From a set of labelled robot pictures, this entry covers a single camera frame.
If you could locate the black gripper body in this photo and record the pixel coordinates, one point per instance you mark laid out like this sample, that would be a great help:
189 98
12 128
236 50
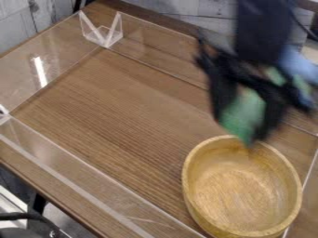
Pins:
249 76

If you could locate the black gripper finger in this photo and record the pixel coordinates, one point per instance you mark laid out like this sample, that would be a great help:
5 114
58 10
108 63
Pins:
275 107
221 90

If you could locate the green rectangular block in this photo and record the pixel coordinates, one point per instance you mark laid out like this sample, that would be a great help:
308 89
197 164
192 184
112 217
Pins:
241 117

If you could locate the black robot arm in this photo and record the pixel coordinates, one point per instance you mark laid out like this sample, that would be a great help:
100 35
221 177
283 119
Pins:
261 34

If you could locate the brown wooden bowl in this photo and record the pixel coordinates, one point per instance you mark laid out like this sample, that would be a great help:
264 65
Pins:
241 190

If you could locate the black table leg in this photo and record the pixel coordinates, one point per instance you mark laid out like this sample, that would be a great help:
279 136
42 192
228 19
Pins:
38 203

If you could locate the clear acrylic corner bracket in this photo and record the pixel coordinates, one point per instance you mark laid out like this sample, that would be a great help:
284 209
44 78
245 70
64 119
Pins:
104 36

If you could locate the clear acrylic front wall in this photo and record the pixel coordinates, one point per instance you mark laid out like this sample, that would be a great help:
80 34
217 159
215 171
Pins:
90 196

